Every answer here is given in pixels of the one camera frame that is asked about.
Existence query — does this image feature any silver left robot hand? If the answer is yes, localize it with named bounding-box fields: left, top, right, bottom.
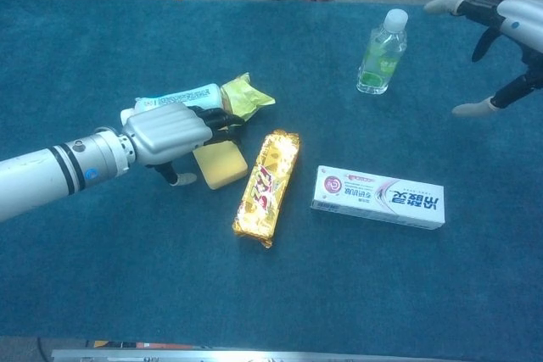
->
left=120, top=102, right=246, bottom=187

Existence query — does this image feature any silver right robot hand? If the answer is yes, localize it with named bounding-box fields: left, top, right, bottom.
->
left=423, top=0, right=543, bottom=118

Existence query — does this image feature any white blue yogurt bottle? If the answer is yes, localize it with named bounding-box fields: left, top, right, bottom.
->
left=120, top=83, right=226, bottom=125

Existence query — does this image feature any yellow scouring sponge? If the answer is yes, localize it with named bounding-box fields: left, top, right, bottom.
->
left=192, top=139, right=249, bottom=191

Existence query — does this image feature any gold foil biscuit pack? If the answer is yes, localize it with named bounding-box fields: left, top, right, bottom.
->
left=232, top=129, right=301, bottom=249

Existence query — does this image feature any clear water bottle green label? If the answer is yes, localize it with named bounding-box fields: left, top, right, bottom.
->
left=355, top=8, right=409, bottom=95

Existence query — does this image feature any white toothpaste box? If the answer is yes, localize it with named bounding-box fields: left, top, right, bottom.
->
left=310, top=164, right=446, bottom=231

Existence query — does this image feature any yellow-green snack packet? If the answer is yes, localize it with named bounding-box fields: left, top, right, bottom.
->
left=220, top=72, right=277, bottom=125

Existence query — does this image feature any blue table cloth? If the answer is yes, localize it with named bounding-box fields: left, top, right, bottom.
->
left=0, top=0, right=543, bottom=350

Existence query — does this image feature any aluminium frame rail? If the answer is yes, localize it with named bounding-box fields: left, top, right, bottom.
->
left=50, top=348, right=429, bottom=362

